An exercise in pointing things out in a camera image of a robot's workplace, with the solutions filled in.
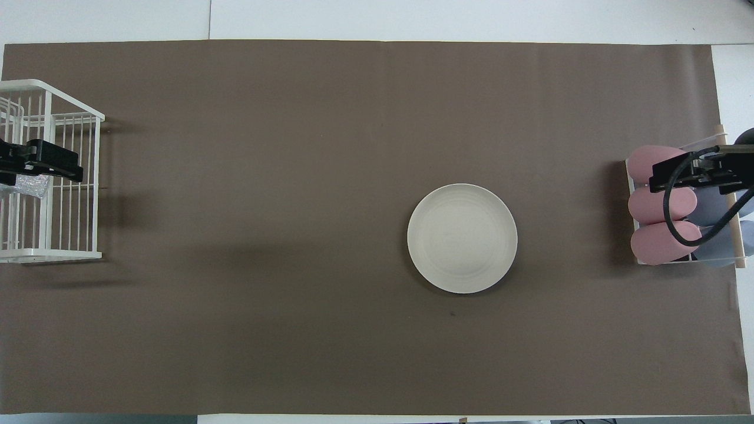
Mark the pink cup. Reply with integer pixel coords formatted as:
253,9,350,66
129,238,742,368
628,184,698,225
630,221,703,266
626,145,689,184

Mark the white wire dish rack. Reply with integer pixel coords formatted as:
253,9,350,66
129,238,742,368
0,79,105,263

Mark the cup rack with wooden rod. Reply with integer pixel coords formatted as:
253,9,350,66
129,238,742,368
624,124,754,270

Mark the brown table mat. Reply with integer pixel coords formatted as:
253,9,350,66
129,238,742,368
0,39,752,416

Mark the blue cup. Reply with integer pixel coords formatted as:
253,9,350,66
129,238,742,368
695,220,754,269
694,187,754,228

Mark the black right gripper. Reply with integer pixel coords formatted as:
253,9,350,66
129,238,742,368
650,144,754,193

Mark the round cream plate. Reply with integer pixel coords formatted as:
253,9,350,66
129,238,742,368
407,184,518,294

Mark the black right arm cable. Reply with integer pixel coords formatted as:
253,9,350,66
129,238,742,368
664,147,754,248

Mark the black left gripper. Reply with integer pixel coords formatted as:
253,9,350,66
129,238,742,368
0,139,84,184

